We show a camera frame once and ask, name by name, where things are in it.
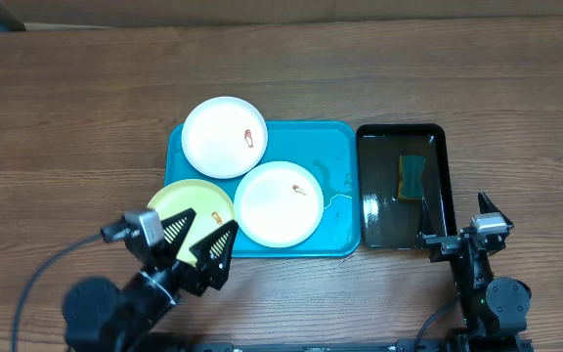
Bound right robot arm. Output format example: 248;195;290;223
412;192;534;352

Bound white plate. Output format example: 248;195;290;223
234;161;325;248

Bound yellow plate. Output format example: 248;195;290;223
148;179;236;266

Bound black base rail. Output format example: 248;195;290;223
130;333;455;352

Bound green yellow sponge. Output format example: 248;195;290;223
397;154;425;201

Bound black water tray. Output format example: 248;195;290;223
356;123;456;249

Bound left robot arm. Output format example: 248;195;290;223
63;208;238;351

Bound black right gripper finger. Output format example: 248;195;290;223
478;191;512;228
415;198;436;247

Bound pink plate with ketchup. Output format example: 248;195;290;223
181;96;268;179

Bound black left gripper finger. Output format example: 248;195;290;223
190;220;238;289
159;208;196;262

